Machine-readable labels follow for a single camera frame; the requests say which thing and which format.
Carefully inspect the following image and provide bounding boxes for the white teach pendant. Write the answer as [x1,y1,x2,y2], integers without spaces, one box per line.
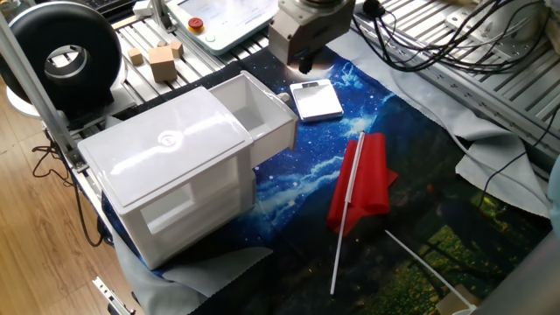
[165,0,281,56]

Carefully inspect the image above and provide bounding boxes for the aluminium bracket rail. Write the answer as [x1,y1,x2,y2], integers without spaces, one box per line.
[92,276,137,315]

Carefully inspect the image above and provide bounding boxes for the black cable bundle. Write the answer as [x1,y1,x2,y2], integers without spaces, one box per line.
[352,0,553,74]

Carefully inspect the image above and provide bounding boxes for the galaxy print cloth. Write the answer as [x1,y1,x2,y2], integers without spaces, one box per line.
[100,30,553,315]

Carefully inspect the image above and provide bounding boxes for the black keyboard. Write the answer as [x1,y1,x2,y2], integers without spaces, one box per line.
[82,0,137,14]

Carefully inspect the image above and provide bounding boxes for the red flag on white stick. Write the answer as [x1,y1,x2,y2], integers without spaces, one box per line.
[326,129,399,297]

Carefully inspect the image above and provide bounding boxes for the black round ring fan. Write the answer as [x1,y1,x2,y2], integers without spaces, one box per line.
[0,1,124,120]

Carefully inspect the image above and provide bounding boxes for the grey Schunk gripper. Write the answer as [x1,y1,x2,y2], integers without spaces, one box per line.
[267,0,356,74]

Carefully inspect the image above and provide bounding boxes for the thin black cable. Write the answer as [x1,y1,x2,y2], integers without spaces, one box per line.
[478,107,560,207]

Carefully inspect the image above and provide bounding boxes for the white plastic drawer cabinet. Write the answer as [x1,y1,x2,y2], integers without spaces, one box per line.
[77,86,257,270]

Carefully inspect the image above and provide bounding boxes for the brown cardboard piece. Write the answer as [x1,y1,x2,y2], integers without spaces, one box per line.
[436,283,483,315]

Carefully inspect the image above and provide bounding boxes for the white drawer with white knob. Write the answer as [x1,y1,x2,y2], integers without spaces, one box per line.
[208,71,300,169]

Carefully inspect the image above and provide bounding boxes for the silver digital scale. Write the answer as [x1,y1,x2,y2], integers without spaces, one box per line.
[289,79,345,123]

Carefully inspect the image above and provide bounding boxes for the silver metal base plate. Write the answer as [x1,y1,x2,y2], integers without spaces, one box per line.
[444,0,547,46]

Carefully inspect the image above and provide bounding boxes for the thin white stick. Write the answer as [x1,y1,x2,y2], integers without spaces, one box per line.
[384,229,478,314]

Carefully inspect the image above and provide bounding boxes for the small white box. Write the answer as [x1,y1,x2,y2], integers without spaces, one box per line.
[131,0,154,18]

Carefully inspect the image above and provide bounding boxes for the large wooden cube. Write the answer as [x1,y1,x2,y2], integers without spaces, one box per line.
[148,45,179,84]

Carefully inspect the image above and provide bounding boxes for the black floor cable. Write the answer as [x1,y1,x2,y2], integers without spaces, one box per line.
[31,130,107,249]

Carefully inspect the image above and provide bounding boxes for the aluminium frame post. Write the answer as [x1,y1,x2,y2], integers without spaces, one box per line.
[0,12,89,172]

